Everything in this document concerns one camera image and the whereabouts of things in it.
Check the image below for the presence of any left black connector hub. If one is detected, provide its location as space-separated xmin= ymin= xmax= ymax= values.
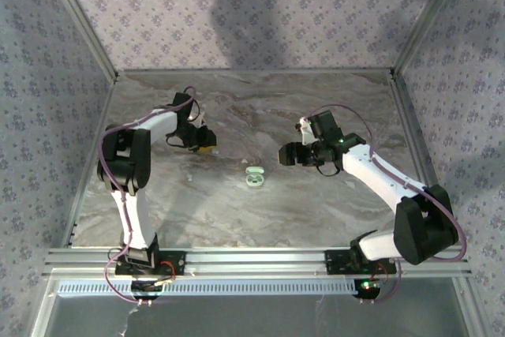
xmin=130 ymin=279 xmax=163 ymax=301

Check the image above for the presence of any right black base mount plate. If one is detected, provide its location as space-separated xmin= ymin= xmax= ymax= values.
xmin=324 ymin=249 xmax=398 ymax=275

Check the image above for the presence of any right black connector hub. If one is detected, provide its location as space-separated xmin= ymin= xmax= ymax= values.
xmin=353 ymin=278 xmax=383 ymax=301

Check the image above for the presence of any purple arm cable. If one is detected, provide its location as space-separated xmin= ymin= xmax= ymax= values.
xmin=97 ymin=86 xmax=197 ymax=305
xmin=309 ymin=103 xmax=468 ymax=305

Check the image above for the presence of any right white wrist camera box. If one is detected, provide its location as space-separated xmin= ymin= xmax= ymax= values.
xmin=295 ymin=116 xmax=317 ymax=146

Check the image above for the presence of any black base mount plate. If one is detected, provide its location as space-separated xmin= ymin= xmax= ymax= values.
xmin=114 ymin=250 xmax=186 ymax=275
xmin=324 ymin=249 xmax=398 ymax=275

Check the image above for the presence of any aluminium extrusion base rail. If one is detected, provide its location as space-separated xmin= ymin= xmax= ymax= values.
xmin=42 ymin=245 xmax=473 ymax=279

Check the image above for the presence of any aluminium side floor rail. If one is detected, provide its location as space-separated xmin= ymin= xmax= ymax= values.
xmin=388 ymin=74 xmax=455 ymax=247
xmin=61 ymin=76 xmax=119 ymax=249

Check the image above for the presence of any white slotted cable duct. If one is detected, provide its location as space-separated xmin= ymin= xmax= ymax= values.
xmin=58 ymin=279 xmax=370 ymax=298

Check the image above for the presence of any black connector hub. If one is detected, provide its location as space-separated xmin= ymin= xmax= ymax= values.
xmin=353 ymin=278 xmax=383 ymax=301
xmin=130 ymin=279 xmax=163 ymax=301

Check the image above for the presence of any aluminium back floor rail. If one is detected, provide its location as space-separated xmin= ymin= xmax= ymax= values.
xmin=117 ymin=69 xmax=394 ymax=77

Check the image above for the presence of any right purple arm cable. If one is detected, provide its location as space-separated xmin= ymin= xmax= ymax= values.
xmin=309 ymin=103 xmax=468 ymax=305

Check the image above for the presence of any aluminium upright frame post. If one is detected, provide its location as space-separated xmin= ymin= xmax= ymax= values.
xmin=391 ymin=0 xmax=470 ymax=80
xmin=39 ymin=0 xmax=119 ymax=81

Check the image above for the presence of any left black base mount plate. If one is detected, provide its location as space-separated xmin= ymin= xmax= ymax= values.
xmin=114 ymin=250 xmax=186 ymax=275

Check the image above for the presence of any pale green earbud charging case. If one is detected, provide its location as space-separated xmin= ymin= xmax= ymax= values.
xmin=245 ymin=166 xmax=265 ymax=189

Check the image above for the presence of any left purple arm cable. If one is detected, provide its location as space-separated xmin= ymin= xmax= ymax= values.
xmin=97 ymin=86 xmax=197 ymax=305

